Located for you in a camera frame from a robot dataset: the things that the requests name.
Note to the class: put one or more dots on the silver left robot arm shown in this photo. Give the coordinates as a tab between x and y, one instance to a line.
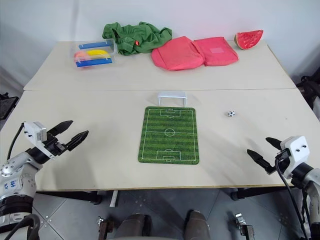
17	172

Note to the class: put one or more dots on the crumpled green cloth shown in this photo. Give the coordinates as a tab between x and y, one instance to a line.
135	37

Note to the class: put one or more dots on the pink toy fruit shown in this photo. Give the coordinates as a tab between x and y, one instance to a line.
80	56

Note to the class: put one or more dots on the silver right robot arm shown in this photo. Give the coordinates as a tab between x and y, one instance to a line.
310	182

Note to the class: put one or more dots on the pink red fabric bag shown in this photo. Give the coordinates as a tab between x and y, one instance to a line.
190	53

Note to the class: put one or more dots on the white table leg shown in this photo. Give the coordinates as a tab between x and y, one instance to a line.
114	198

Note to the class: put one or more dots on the green soccer field mat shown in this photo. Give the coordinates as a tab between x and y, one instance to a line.
169	136

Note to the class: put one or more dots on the yellow toy banana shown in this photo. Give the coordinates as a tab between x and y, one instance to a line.
97	52

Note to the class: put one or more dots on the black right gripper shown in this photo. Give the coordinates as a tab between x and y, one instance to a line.
281	161

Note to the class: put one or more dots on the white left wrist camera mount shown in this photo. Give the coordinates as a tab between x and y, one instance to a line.
35	130

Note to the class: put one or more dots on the black table frame bar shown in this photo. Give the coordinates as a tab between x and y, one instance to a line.
260	192
72	196

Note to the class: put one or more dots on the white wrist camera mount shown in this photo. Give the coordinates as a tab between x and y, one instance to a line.
35	130
297	152

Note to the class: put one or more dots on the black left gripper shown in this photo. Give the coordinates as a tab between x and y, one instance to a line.
56	147

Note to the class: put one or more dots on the small soccer ball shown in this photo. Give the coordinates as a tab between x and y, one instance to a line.
231	113

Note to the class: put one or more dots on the black equipment beside table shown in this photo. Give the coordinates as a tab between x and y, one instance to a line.
7	105

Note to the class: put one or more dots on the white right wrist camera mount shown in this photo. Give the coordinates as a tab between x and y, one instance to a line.
297	152

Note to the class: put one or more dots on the toy watermelon slice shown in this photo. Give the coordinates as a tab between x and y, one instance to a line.
248	40

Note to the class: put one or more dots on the dark rounded shape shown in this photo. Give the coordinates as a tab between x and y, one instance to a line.
197	225
133	226

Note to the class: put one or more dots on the white toy goal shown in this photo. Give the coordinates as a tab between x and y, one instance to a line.
172	95

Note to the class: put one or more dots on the metal clamp bracket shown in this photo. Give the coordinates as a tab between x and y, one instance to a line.
105	226
245	226

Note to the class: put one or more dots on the black wheeled equipment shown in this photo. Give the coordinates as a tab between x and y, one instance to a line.
310	90

